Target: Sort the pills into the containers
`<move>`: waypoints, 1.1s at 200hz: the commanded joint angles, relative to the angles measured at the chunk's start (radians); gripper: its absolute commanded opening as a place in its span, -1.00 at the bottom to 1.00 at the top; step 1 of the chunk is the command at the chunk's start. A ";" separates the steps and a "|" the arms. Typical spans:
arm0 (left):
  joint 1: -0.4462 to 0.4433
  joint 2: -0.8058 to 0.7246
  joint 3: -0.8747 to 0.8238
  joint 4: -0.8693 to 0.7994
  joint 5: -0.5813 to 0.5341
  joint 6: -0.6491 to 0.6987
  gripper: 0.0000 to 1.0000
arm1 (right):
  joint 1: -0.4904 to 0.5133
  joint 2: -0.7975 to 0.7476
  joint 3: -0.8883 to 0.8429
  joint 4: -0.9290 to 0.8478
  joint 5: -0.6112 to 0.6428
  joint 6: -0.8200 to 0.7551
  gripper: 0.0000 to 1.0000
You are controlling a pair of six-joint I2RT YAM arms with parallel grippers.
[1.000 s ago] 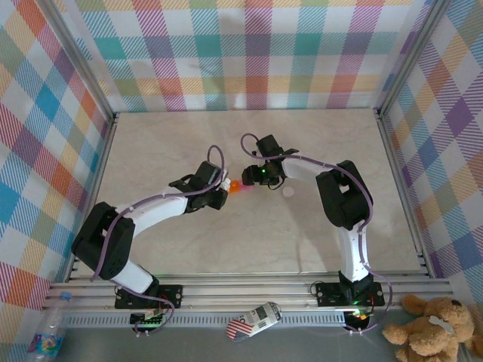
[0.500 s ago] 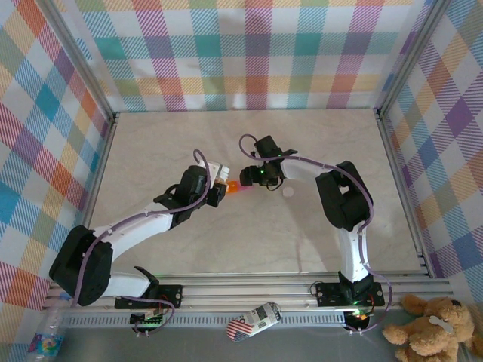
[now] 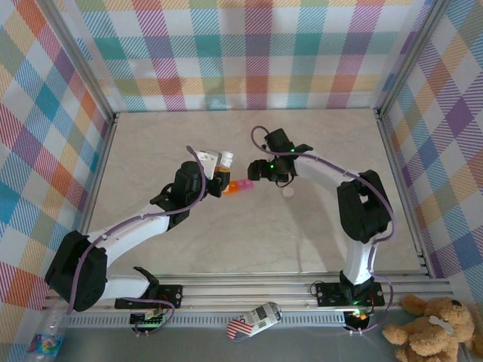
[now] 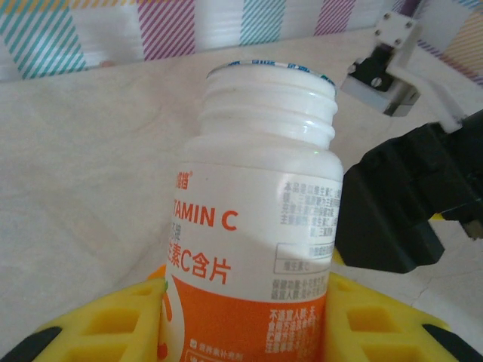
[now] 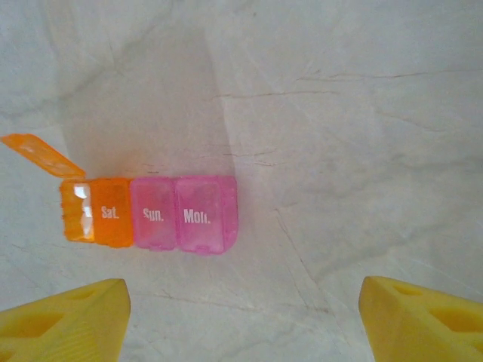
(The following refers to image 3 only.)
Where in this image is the aluminium side rail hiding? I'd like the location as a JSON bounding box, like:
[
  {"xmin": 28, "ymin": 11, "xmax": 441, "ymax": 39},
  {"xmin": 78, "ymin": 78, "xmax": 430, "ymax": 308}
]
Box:
[
  {"xmin": 66, "ymin": 112, "xmax": 120, "ymax": 282},
  {"xmin": 375, "ymin": 109, "xmax": 433, "ymax": 278}
]

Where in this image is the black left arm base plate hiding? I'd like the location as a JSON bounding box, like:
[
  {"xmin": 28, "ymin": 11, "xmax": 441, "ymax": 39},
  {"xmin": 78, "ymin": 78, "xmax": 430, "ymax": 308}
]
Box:
[{"xmin": 114, "ymin": 284, "xmax": 184, "ymax": 311}]

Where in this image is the flag print rolled pouch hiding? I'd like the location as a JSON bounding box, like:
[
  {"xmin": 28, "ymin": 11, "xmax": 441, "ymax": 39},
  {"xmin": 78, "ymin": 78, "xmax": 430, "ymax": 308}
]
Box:
[{"xmin": 226, "ymin": 301, "xmax": 283, "ymax": 342}]

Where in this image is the aluminium front frame rail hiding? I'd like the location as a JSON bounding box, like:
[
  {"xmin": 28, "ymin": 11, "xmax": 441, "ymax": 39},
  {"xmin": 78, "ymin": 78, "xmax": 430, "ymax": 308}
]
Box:
[{"xmin": 45, "ymin": 274, "xmax": 456, "ymax": 314}]

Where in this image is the aluminium frame post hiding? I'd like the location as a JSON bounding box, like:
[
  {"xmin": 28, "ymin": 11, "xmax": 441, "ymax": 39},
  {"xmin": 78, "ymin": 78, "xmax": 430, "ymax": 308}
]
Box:
[
  {"xmin": 377, "ymin": 0, "xmax": 454, "ymax": 118},
  {"xmin": 37, "ymin": 0, "xmax": 118, "ymax": 125}
]

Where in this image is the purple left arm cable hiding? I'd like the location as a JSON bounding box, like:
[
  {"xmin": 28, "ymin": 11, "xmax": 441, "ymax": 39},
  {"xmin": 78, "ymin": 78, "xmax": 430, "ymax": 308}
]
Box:
[{"xmin": 66, "ymin": 146, "xmax": 208, "ymax": 336}]

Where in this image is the brown teddy bear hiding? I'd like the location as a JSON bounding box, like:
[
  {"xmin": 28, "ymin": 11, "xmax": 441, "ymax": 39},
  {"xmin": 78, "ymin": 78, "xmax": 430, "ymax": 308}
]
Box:
[{"xmin": 383, "ymin": 293, "xmax": 483, "ymax": 362}]

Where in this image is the slotted grey cable duct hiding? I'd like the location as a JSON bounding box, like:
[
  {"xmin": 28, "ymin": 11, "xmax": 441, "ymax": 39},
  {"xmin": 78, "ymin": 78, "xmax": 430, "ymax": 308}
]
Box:
[{"xmin": 62, "ymin": 309, "xmax": 348, "ymax": 329}]

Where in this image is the right electronics board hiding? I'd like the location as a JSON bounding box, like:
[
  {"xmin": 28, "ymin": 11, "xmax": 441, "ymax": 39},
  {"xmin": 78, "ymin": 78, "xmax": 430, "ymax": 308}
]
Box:
[{"xmin": 345, "ymin": 309, "xmax": 371, "ymax": 325}]

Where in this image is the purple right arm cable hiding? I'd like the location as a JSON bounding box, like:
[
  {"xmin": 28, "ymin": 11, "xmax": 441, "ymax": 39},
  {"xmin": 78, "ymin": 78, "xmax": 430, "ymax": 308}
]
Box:
[{"xmin": 251, "ymin": 126, "xmax": 397, "ymax": 336}]

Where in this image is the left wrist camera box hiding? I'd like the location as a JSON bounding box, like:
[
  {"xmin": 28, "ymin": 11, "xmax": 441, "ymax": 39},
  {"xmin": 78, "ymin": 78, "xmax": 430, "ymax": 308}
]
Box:
[{"xmin": 195, "ymin": 149, "xmax": 224, "ymax": 179}]

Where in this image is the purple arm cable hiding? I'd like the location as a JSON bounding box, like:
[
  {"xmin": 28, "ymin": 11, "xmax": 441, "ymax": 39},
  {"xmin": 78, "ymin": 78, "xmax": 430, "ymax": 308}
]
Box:
[
  {"xmin": 66, "ymin": 146, "xmax": 208, "ymax": 336},
  {"xmin": 251, "ymin": 126, "xmax": 397, "ymax": 336}
]

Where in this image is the left electronics board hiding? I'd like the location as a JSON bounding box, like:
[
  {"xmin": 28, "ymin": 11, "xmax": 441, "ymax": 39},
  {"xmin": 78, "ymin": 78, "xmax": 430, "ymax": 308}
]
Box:
[{"xmin": 130, "ymin": 311, "xmax": 167, "ymax": 327}]

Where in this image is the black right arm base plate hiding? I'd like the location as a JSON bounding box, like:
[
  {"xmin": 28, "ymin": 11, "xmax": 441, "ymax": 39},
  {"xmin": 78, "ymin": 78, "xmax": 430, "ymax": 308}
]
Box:
[{"xmin": 315, "ymin": 281, "xmax": 386, "ymax": 308}]

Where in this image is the clear plastic water bottle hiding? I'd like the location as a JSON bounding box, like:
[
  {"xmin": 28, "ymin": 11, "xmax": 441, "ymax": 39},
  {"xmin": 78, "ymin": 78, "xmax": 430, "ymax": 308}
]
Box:
[{"xmin": 28, "ymin": 301, "xmax": 66, "ymax": 357}]

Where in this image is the electronics board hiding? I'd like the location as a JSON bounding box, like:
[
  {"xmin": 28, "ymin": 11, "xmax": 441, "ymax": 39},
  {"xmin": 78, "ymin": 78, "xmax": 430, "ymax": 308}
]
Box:
[
  {"xmin": 130, "ymin": 311, "xmax": 167, "ymax": 327},
  {"xmin": 345, "ymin": 309, "xmax": 371, "ymax": 325}
]

